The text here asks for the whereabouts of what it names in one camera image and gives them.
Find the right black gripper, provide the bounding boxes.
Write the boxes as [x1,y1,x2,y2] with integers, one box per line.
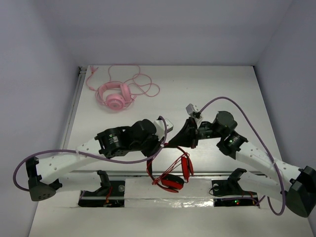
[168,117,224,149]

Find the red black headphones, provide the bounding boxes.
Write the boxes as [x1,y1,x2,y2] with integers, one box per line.
[146,146,194,193]

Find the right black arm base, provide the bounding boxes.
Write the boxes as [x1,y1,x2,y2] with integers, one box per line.
[209,168,259,207]

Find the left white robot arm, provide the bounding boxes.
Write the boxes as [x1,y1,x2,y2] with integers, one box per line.
[26,118,172,201]

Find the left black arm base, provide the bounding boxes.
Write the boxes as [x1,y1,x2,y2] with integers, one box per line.
[78,170,125,208]

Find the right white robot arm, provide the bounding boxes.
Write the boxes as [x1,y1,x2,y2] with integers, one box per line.
[167,111,316,218]

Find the pink headphones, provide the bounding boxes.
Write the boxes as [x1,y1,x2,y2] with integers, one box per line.
[95,82,136,111]

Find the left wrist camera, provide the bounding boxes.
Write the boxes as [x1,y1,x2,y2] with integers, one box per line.
[153,119,174,139]

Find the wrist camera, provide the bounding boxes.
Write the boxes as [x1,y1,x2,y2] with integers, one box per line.
[186,104,203,128]
[153,119,174,139]

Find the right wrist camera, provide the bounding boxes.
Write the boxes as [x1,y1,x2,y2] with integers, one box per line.
[186,104,203,128]

